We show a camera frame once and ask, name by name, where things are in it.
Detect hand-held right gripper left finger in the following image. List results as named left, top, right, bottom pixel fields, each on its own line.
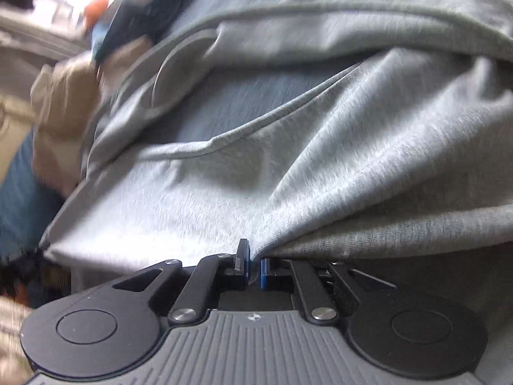
left=112, top=238, right=251, bottom=327

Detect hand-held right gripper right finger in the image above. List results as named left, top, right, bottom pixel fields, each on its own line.
left=260, top=257, right=397, bottom=323

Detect grey sweatshirt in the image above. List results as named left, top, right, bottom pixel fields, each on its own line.
left=40, top=0, right=513, bottom=385

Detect teal blue pillow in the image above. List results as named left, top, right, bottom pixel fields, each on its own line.
left=0, top=128, right=67, bottom=259

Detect beige pants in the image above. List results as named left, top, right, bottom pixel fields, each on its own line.
left=30, top=36, right=161, bottom=199

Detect white fleece robe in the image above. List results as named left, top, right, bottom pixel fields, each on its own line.
left=0, top=295, right=38, bottom=385

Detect blue jeans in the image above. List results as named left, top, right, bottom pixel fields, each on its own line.
left=91, top=0, right=209, bottom=63

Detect orange box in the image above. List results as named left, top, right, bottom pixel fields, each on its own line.
left=84, top=0, right=110, bottom=25

